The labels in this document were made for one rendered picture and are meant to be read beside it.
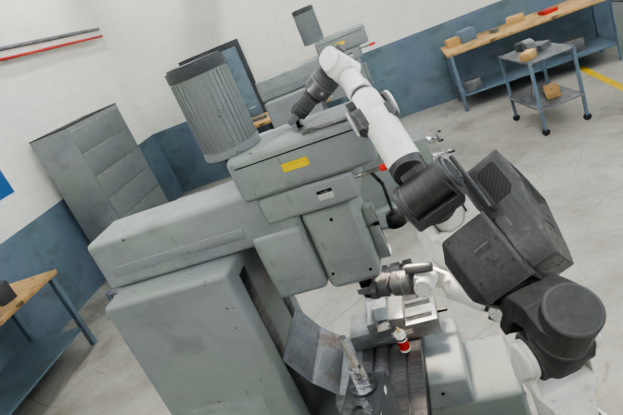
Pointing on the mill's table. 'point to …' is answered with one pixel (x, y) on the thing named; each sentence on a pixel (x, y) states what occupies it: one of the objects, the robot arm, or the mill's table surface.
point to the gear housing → (311, 196)
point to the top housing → (299, 156)
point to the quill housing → (344, 243)
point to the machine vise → (362, 322)
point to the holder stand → (372, 397)
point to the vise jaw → (396, 311)
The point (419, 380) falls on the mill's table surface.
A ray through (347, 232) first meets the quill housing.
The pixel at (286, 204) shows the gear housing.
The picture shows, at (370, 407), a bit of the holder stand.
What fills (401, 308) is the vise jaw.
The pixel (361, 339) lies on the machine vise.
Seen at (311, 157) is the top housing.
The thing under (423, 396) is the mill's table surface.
